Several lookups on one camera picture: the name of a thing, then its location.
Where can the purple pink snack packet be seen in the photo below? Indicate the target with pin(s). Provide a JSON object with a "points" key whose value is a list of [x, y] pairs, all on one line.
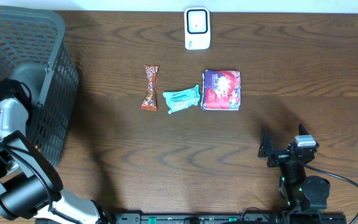
{"points": [[221, 90]]}

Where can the grey plastic basket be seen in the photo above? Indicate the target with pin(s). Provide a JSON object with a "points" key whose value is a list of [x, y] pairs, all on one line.
{"points": [[32, 50]]}

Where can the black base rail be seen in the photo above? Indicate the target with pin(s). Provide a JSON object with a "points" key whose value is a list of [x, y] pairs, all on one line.
{"points": [[136, 218]]}

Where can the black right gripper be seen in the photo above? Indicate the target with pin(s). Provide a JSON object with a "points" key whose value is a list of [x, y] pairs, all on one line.
{"points": [[284, 156]]}

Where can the green snack packet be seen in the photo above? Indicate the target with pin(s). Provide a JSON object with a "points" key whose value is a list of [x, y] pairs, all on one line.
{"points": [[180, 100]]}

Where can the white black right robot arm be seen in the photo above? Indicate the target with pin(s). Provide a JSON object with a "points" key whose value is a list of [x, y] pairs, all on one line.
{"points": [[304, 193]]}

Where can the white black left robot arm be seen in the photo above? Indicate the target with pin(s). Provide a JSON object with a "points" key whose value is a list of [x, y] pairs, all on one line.
{"points": [[31, 188]]}

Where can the orange candy wrapper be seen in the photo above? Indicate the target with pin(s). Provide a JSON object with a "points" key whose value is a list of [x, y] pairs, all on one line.
{"points": [[150, 100]]}

